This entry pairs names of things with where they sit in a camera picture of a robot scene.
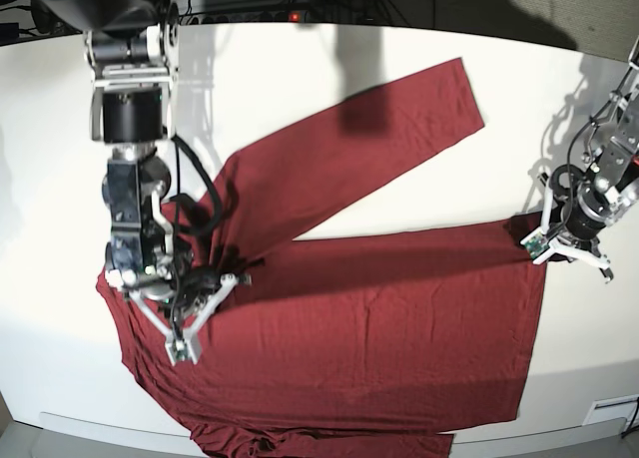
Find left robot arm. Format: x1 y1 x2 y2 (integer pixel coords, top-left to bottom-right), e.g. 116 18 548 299
520 44 638 282

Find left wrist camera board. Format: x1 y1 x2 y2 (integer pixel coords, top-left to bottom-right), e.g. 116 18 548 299
521 233 547 260

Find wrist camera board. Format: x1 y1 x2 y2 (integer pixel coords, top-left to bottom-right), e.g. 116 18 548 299
165 339 191 365
521 233 547 260

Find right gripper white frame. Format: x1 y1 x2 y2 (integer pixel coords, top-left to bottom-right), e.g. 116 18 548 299
105 266 252 364

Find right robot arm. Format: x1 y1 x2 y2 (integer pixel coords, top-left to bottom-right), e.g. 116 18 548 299
38 0 243 364

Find white label plate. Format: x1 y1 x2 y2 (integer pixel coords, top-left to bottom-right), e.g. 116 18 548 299
583 394 638 426

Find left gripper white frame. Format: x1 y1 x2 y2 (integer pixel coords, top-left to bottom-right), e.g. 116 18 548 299
520 171 614 283

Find dark red long-sleeve shirt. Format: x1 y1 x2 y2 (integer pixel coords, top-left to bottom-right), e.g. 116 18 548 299
96 59 545 457

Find power strip with red light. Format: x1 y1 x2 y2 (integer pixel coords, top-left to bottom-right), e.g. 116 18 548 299
182 10 312 25

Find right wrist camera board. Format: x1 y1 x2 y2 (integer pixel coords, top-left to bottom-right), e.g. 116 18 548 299
165 339 191 365

